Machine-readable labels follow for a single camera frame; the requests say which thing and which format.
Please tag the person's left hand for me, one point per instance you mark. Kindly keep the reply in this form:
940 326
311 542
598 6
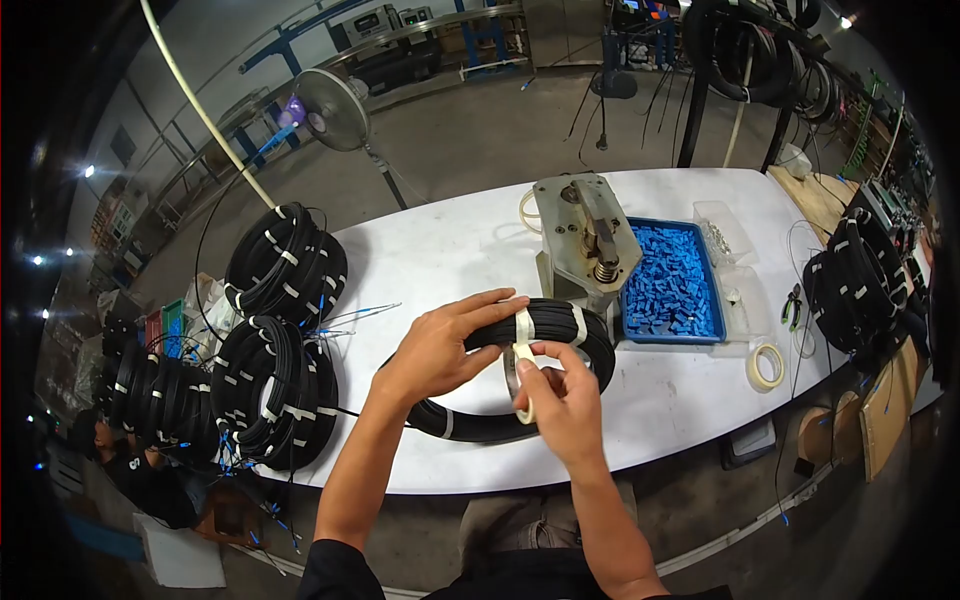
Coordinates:
431 352

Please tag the person's right hand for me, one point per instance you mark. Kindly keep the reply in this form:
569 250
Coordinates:
570 412

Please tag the person's left thumb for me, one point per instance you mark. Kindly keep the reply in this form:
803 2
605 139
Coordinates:
487 355

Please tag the person's right fingers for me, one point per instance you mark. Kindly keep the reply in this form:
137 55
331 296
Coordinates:
574 379

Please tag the person's left index finger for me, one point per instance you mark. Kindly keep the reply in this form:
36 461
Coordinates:
499 313

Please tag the person's right thumb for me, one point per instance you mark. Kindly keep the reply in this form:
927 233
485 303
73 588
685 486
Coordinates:
529 379

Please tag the person's left middle finger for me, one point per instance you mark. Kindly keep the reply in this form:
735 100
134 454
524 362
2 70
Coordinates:
484 298

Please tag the person's right index finger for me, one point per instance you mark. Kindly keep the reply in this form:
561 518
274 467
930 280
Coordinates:
562 352

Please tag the cream tape roll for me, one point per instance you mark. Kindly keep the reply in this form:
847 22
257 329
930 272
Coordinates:
525 409
754 371

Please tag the white plastic tube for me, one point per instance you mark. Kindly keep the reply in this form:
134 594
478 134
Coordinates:
526 214

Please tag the metal press machine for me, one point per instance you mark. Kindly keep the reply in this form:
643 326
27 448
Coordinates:
589 225

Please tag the pile of blue connectors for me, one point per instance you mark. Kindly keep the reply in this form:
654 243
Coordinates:
671 281

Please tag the person's legs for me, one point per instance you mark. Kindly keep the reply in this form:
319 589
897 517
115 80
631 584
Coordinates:
525 517

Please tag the blue plastic tray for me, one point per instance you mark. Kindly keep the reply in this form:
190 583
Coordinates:
718 315

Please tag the grey box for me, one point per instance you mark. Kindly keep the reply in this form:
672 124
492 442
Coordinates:
750 442

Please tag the pile of small metal parts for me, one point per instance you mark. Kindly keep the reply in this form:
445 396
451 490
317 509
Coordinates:
716 238

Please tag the clear plastic box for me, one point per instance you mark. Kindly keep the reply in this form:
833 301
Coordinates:
750 300
739 225

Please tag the person's body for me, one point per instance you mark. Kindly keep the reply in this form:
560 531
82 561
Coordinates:
517 577

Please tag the grey standing fan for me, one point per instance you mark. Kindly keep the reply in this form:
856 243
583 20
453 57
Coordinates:
334 109

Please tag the conveyor line with machines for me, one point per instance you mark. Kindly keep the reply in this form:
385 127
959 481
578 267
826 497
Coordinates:
390 37

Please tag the wooden board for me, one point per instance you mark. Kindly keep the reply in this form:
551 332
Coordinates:
814 199

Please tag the coloured plastic bins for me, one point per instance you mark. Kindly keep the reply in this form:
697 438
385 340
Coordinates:
169 326

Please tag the cardboard sheet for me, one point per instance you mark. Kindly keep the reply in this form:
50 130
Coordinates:
889 420

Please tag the white pipe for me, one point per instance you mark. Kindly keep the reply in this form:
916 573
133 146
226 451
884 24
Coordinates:
199 105

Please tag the white box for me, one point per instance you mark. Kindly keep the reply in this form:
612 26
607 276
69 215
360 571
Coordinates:
180 555

